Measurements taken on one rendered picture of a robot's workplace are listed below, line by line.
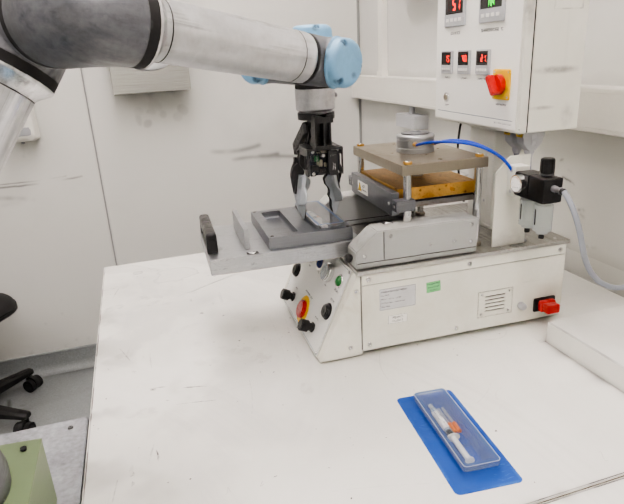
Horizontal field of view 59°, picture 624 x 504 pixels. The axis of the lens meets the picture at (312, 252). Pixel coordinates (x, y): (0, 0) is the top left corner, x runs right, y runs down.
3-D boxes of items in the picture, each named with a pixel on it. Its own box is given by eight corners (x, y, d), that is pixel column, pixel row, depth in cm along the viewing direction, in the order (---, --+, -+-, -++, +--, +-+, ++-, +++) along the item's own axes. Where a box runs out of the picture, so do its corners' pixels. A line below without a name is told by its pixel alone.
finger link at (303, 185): (295, 223, 109) (304, 176, 106) (288, 215, 114) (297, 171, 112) (310, 224, 110) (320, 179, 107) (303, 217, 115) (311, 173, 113)
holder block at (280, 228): (323, 213, 126) (322, 202, 125) (353, 239, 108) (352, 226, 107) (251, 222, 122) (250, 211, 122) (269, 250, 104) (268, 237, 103)
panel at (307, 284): (282, 298, 136) (310, 228, 132) (317, 358, 108) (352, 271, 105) (275, 296, 135) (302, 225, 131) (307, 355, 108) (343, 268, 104)
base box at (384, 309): (474, 266, 150) (477, 204, 145) (570, 325, 116) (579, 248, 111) (281, 297, 138) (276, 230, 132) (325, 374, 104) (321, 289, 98)
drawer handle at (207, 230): (210, 231, 118) (208, 213, 117) (218, 253, 104) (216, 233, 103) (200, 232, 117) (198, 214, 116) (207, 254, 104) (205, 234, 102)
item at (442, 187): (428, 179, 131) (429, 139, 128) (479, 201, 111) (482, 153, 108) (360, 187, 127) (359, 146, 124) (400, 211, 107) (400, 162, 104)
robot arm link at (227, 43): (38, -67, 52) (372, 27, 86) (-1, -53, 59) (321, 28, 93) (39, 64, 54) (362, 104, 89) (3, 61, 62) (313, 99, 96)
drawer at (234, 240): (330, 227, 129) (328, 194, 126) (363, 257, 109) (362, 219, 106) (201, 244, 122) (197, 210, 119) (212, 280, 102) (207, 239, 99)
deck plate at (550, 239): (478, 203, 145) (478, 200, 145) (570, 243, 113) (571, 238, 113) (308, 226, 134) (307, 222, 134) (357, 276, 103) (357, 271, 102)
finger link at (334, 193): (340, 221, 111) (327, 178, 108) (331, 213, 117) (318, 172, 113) (354, 215, 112) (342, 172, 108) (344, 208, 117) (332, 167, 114)
